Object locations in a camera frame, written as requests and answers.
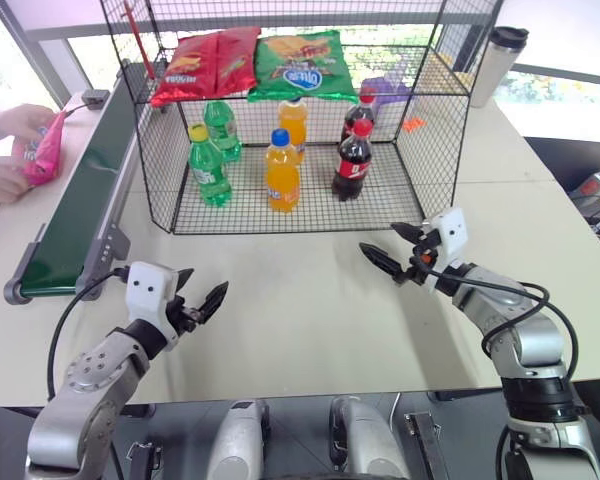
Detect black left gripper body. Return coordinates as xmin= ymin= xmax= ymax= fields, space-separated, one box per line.
xmin=166 ymin=294 xmax=207 ymax=335

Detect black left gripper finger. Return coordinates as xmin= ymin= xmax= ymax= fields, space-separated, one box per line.
xmin=176 ymin=267 xmax=196 ymax=297
xmin=196 ymin=280 xmax=231 ymax=325

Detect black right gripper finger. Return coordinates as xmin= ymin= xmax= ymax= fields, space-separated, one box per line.
xmin=390 ymin=221 xmax=427 ymax=245
xmin=358 ymin=242 xmax=413 ymax=287

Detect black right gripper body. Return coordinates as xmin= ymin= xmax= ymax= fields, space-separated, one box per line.
xmin=403 ymin=227 xmax=442 ymax=287

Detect pink snack bag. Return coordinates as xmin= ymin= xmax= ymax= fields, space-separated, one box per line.
xmin=21 ymin=110 xmax=68 ymax=189

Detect green conveyor belt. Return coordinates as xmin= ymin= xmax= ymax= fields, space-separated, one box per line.
xmin=3 ymin=58 xmax=155 ymax=306

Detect person's right hand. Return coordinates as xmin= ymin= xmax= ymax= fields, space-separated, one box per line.
xmin=0 ymin=156 xmax=33 ymax=207

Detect person's left hand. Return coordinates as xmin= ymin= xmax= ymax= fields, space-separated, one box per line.
xmin=0 ymin=103 xmax=57 ymax=147

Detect cola bottle red cap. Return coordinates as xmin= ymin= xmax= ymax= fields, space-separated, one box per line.
xmin=340 ymin=86 xmax=378 ymax=146
xmin=330 ymin=118 xmax=375 ymax=203

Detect green soda bottle yellow cap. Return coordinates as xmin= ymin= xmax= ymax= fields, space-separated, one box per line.
xmin=187 ymin=124 xmax=233 ymax=209

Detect orange soda bottle blue cap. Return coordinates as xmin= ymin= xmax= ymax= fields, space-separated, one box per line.
xmin=277 ymin=96 xmax=310 ymax=167
xmin=264 ymin=127 xmax=302 ymax=215

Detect silver rounded robot leg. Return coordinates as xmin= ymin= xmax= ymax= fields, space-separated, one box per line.
xmin=206 ymin=398 xmax=272 ymax=480
xmin=328 ymin=394 xmax=412 ymax=480

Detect purple plastic object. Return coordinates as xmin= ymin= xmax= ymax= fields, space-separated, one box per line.
xmin=361 ymin=68 xmax=414 ymax=109

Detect white tumbler black lid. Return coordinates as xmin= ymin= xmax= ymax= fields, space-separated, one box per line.
xmin=469 ymin=25 xmax=531 ymax=110

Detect black device with red part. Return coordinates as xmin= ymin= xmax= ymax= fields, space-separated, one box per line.
xmin=567 ymin=169 xmax=600 ymax=232

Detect green chip bag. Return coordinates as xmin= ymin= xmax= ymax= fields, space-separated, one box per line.
xmin=246 ymin=28 xmax=360 ymax=105

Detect large red chip bag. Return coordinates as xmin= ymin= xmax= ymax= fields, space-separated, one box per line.
xmin=150 ymin=34 xmax=222 ymax=109

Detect narrow red chip bag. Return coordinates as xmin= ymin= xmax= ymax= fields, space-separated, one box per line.
xmin=213 ymin=25 xmax=262 ymax=97

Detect red plastic stick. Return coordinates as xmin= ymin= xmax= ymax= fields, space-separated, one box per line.
xmin=121 ymin=0 xmax=158 ymax=82

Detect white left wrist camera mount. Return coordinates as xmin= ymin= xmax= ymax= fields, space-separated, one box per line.
xmin=124 ymin=260 xmax=182 ymax=352

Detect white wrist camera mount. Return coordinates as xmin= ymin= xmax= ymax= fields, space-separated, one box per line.
xmin=124 ymin=260 xmax=182 ymax=352
xmin=426 ymin=206 xmax=469 ymax=294

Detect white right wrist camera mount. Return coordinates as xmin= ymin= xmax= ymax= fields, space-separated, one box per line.
xmin=426 ymin=206 xmax=469 ymax=294

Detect black wire rack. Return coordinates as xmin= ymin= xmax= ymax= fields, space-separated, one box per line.
xmin=98 ymin=0 xmax=504 ymax=237

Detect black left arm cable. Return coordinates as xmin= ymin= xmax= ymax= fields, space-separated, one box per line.
xmin=46 ymin=267 xmax=132 ymax=401

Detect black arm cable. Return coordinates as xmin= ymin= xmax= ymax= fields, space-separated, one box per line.
xmin=426 ymin=267 xmax=580 ymax=389
xmin=46 ymin=267 xmax=132 ymax=401

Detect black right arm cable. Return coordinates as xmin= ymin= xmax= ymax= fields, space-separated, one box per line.
xmin=426 ymin=267 xmax=580 ymax=389

